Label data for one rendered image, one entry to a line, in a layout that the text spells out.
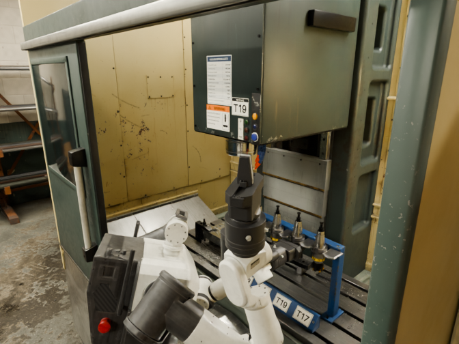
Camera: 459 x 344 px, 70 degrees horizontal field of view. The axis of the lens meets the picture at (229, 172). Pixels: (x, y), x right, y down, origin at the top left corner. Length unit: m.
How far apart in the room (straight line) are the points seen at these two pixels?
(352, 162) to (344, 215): 0.31
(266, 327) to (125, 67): 1.96
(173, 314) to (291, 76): 0.97
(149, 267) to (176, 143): 1.79
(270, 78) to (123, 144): 1.41
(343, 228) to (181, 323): 1.35
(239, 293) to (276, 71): 0.86
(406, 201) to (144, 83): 2.16
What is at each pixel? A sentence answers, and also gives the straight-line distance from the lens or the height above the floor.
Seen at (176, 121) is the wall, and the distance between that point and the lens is 2.62.
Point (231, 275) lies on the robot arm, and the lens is 0.73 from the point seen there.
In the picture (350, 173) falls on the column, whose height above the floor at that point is 1.36.
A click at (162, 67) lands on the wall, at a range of 2.54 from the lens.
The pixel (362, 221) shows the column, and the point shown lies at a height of 0.97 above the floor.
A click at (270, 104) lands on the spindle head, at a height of 1.76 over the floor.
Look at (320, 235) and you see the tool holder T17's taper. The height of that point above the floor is 1.28.
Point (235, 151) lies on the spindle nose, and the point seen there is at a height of 1.51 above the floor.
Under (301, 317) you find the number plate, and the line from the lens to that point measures 1.48.
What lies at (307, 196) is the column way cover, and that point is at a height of 1.17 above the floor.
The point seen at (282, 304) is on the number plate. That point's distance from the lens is 1.53.
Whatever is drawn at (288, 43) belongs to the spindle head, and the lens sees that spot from 1.37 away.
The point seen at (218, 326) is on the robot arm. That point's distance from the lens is 0.86.
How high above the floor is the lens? 1.88
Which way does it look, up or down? 17 degrees down
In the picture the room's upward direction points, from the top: straight up
